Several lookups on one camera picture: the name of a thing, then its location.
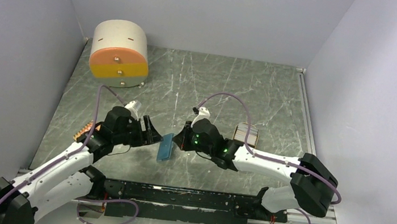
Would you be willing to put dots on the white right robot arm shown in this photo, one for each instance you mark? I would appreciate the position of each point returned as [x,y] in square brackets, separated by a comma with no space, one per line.
[306,182]

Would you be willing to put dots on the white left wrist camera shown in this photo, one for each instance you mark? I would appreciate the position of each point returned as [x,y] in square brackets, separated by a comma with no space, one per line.
[133,107]

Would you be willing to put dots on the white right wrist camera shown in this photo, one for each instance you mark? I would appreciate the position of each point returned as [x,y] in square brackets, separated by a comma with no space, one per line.
[200,114]

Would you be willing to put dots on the orange patterned card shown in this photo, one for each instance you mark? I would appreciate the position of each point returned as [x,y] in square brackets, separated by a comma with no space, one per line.
[84,129]

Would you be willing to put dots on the blue leather card holder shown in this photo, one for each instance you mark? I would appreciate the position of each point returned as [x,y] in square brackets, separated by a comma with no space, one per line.
[165,148]

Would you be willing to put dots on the stack of credit cards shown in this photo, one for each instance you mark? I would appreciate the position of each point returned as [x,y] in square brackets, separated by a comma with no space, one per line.
[246,133]

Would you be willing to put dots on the aluminium frame rail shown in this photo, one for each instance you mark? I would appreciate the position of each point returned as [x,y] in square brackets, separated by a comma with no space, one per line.
[312,219]

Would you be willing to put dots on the beige oval card tray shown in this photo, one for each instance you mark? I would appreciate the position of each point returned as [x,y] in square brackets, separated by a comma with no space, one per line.
[246,134]

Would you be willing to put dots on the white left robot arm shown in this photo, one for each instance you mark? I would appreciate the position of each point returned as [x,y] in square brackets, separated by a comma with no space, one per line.
[27,198]

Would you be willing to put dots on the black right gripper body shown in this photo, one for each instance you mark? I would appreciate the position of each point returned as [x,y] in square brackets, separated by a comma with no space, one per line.
[195,144]

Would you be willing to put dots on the cream drawer box orange front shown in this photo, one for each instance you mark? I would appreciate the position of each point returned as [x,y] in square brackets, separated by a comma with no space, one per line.
[118,56]

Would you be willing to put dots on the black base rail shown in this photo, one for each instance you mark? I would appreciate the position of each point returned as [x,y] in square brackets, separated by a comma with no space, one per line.
[181,204]

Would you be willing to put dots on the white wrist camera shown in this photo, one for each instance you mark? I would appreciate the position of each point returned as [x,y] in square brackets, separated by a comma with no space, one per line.
[133,107]
[200,114]

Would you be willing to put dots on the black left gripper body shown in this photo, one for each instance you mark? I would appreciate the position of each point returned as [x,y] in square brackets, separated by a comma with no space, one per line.
[132,135]

